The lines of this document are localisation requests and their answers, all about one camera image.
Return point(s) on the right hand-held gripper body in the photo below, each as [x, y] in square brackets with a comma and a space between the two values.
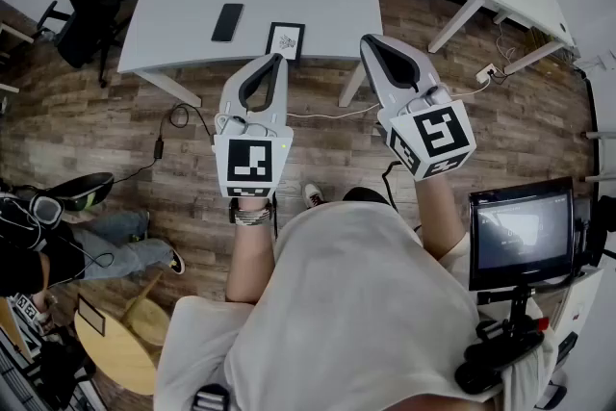
[440, 135]

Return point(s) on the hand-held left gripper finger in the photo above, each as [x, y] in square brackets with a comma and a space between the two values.
[283, 86]
[233, 84]

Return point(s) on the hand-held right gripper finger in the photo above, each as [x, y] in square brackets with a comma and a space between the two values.
[423, 67]
[375, 79]

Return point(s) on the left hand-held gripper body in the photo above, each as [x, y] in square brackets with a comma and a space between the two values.
[248, 161]

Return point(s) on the black picture frame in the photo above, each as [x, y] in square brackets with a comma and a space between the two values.
[285, 41]

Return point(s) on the person's left forearm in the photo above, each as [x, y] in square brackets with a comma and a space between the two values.
[250, 260]

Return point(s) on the person's right forearm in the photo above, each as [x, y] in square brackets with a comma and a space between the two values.
[443, 221]

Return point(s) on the white table leg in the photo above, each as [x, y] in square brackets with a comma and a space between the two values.
[351, 84]
[173, 86]

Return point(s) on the black wristwatch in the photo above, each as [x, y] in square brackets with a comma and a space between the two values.
[234, 212]

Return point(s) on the black smartphone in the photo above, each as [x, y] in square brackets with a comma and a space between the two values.
[227, 22]

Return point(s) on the white power strip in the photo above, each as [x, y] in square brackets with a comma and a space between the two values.
[486, 72]

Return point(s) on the black trousers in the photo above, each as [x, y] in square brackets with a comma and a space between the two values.
[366, 195]

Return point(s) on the black monitor screen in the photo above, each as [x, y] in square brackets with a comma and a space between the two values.
[522, 233]

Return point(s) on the black office chair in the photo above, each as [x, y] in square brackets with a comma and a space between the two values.
[84, 14]

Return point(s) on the white t-shirt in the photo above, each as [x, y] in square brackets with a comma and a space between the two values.
[346, 313]

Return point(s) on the round wooden stool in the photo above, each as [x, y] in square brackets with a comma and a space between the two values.
[120, 351]

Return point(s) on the black camera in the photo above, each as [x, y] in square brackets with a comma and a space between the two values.
[589, 236]

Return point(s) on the black monitor mount rig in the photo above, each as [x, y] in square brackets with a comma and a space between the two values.
[510, 351]

